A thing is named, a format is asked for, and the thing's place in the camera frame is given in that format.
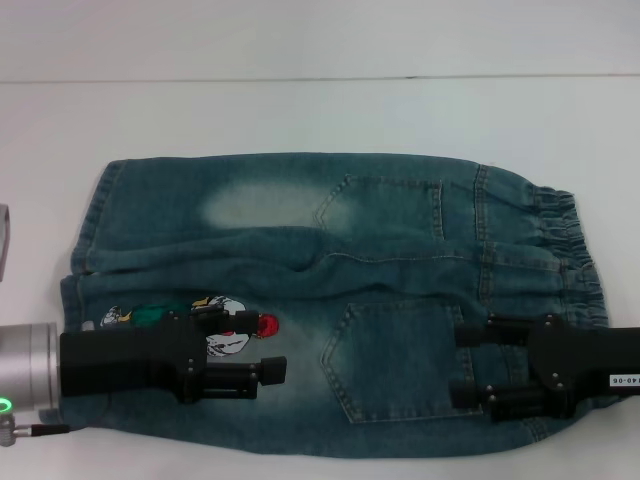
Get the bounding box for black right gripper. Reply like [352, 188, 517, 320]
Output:
[448, 313, 640, 424]

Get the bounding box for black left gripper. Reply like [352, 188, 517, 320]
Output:
[59, 305, 289, 404]

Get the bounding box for blue denim shorts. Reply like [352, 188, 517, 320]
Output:
[59, 155, 615, 461]

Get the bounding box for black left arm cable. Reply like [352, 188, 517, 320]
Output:
[0, 412, 72, 447]

